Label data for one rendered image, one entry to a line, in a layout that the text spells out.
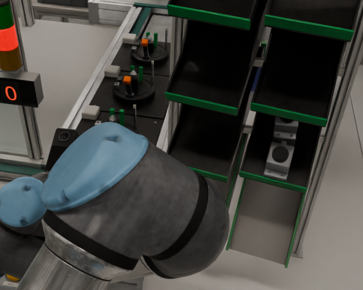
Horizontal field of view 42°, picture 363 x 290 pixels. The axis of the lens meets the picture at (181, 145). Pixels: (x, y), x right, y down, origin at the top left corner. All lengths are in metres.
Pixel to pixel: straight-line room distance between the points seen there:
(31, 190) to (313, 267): 0.74
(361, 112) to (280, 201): 0.83
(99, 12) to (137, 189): 1.79
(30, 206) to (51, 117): 0.90
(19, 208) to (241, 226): 0.50
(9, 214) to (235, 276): 0.60
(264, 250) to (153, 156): 0.60
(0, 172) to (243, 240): 0.67
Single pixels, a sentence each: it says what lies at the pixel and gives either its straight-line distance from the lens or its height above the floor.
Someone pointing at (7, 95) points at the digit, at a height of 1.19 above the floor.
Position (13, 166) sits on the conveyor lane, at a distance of 1.37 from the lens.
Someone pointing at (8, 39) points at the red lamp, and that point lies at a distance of 1.11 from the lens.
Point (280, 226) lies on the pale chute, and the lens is 1.07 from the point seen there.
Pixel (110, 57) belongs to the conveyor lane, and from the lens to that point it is 1.78.
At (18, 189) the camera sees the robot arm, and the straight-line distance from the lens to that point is 0.80.
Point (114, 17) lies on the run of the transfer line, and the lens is 2.22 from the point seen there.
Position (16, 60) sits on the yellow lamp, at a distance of 1.14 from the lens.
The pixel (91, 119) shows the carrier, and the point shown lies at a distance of 1.45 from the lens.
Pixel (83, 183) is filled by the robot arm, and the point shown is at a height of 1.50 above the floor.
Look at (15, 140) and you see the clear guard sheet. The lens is 1.35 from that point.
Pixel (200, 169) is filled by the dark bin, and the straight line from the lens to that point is 0.95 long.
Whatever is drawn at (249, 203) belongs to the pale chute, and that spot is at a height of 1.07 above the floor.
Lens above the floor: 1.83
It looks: 40 degrees down
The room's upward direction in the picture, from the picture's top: 3 degrees clockwise
